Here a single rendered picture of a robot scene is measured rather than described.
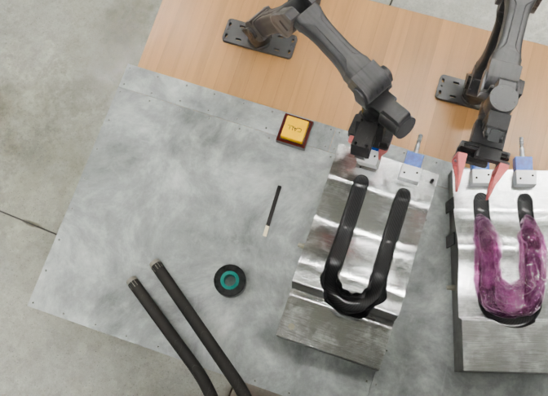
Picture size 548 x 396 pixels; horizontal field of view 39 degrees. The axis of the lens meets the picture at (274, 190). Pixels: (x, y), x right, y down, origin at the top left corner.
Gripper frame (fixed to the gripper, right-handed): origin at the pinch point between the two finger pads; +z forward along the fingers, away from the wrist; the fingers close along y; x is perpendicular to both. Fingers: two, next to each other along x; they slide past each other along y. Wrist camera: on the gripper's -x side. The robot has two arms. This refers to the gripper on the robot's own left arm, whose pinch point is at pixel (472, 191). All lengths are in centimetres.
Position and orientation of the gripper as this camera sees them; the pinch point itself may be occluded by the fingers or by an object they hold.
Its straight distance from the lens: 163.6
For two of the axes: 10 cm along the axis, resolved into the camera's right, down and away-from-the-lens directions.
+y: 9.6, 2.8, -1.1
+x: 0.4, 2.3, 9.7
